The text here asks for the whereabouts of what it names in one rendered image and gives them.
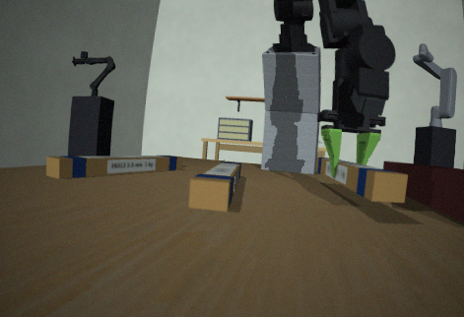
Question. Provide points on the long tan cardboard box with blue bands and white label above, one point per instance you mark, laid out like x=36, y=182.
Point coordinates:
x=73, y=167

